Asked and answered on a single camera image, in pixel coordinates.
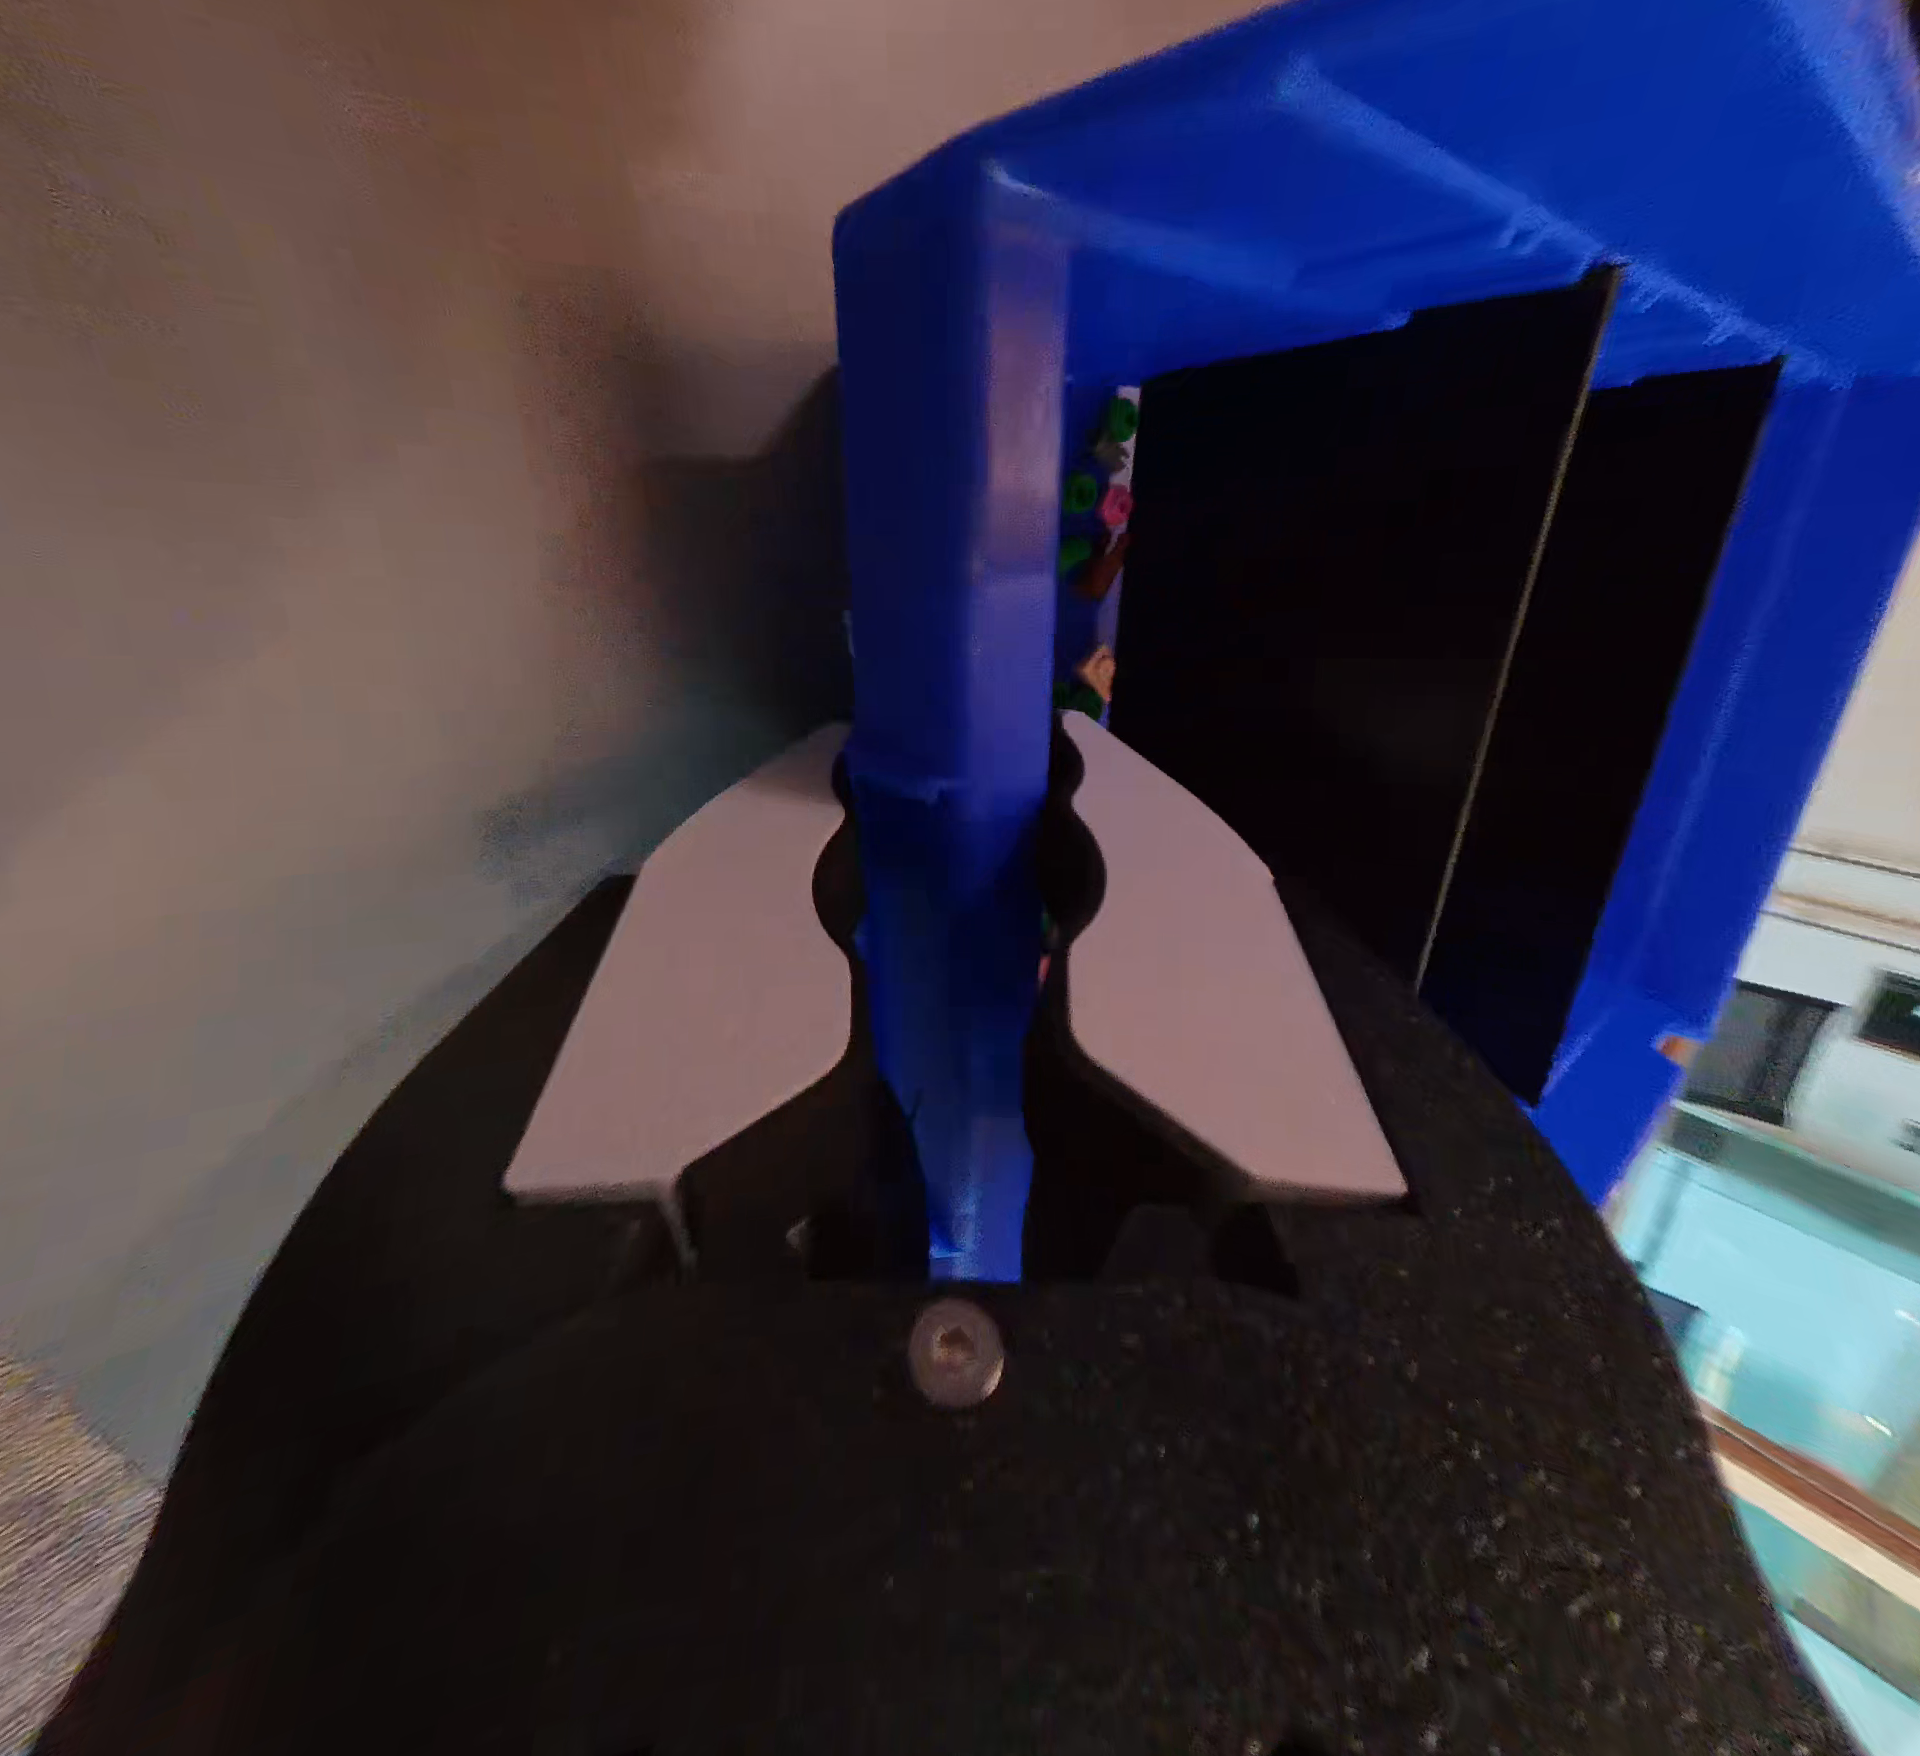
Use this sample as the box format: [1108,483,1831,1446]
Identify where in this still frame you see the frosted glass partition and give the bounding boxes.
[1613,856,1920,1653]

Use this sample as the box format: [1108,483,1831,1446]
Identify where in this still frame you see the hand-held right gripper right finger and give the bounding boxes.
[1046,712,1412,1216]

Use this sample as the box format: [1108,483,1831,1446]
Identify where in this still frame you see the beige desk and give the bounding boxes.
[0,0,1518,1487]

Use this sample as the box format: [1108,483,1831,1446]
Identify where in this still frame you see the black bin divider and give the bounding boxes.
[1416,358,1788,1110]
[1107,268,1626,996]

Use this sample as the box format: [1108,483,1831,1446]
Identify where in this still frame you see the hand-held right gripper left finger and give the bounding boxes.
[503,719,860,1264]

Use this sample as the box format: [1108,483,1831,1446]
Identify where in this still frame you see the blue plastic storage bin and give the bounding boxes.
[833,0,1920,1286]

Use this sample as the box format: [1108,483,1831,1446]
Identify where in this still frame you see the colourful small beads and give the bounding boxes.
[1056,387,1147,723]

